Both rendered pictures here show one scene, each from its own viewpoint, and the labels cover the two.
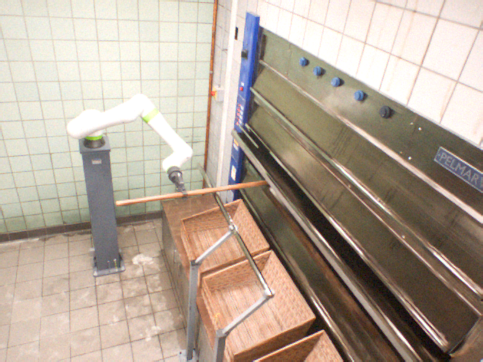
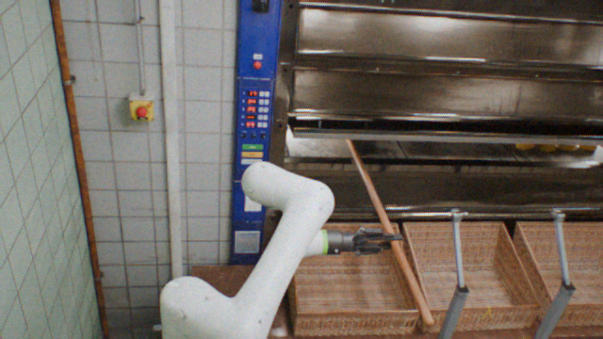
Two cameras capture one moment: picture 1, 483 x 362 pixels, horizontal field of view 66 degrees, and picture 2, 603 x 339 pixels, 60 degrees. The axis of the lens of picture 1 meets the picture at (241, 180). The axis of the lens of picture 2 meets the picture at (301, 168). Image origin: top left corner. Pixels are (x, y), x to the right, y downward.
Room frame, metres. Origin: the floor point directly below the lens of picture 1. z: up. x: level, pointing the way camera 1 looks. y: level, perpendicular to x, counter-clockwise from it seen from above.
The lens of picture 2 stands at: (1.85, 1.91, 2.44)
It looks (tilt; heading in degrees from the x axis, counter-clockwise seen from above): 33 degrees down; 284
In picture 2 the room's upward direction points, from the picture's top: 7 degrees clockwise
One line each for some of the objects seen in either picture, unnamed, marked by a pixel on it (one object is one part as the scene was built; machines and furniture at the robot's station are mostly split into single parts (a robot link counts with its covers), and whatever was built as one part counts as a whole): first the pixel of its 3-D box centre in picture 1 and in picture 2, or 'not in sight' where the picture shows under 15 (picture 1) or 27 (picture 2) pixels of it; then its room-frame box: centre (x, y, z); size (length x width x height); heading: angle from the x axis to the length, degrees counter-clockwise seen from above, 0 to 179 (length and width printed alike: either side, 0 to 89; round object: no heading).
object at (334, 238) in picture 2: (175, 174); (333, 241); (2.08, 0.44, 1.19); 0.12 x 0.06 x 0.09; 116
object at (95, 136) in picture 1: (90, 124); (190, 316); (2.32, 1.08, 1.36); 0.16 x 0.13 x 0.19; 171
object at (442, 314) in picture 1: (321, 184); (489, 98); (1.62, -0.41, 1.54); 1.79 x 0.11 x 0.19; 25
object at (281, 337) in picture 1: (254, 304); (464, 273); (1.50, -0.17, 0.72); 0.56 x 0.49 x 0.28; 26
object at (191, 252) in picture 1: (221, 240); (349, 276); (2.03, 0.08, 0.72); 0.56 x 0.49 x 0.28; 24
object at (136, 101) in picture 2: (218, 93); (143, 106); (2.96, 0.27, 1.46); 0.10 x 0.07 x 0.10; 25
